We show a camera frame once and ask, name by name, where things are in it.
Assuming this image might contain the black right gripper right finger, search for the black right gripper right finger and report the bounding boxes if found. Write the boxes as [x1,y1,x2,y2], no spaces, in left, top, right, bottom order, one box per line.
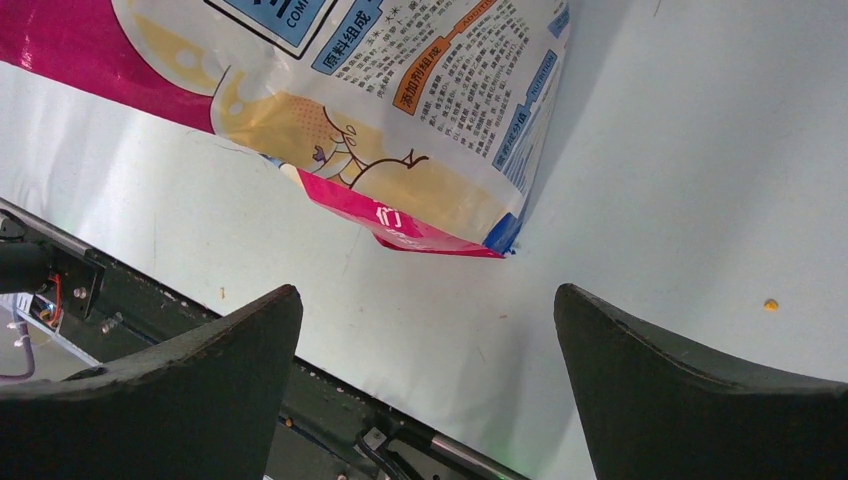
[554,284,847,479]

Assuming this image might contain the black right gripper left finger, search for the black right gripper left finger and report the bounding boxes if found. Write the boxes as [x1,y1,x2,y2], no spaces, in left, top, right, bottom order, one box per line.
[1,285,303,479]

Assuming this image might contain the pink blue pet food bag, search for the pink blue pet food bag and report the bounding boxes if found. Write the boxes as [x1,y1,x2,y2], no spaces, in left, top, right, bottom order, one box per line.
[1,0,571,258]

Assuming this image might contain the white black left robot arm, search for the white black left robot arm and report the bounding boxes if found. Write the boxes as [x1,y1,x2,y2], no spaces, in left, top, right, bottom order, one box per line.
[1,209,52,295]

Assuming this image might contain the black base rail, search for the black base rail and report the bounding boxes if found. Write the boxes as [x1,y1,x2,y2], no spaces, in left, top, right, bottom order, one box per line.
[1,201,517,479]

